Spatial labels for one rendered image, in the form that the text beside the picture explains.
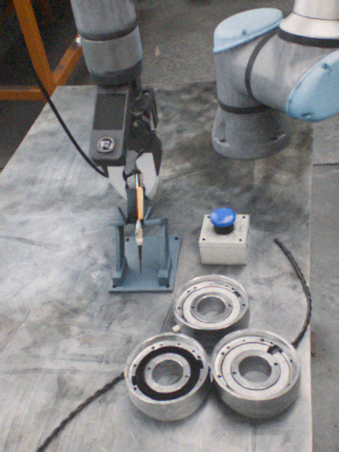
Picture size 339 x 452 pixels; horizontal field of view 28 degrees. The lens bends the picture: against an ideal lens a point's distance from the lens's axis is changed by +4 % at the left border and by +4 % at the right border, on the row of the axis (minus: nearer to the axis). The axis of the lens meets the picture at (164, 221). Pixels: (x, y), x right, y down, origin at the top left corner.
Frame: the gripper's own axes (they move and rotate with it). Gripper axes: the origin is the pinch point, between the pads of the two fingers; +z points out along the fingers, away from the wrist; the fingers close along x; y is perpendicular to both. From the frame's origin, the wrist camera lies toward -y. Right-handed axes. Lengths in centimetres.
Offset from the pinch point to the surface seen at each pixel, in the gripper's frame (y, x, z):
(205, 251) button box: -2.6, -9.7, 9.2
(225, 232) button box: -0.7, -12.9, 7.0
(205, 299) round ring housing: -12.7, -10.5, 9.5
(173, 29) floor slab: 287, 42, 92
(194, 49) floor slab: 259, 27, 92
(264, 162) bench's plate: 25.7, -18.0, 11.9
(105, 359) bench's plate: -21.2, 2.8, 11.9
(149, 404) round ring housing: -30.6, -5.4, 8.3
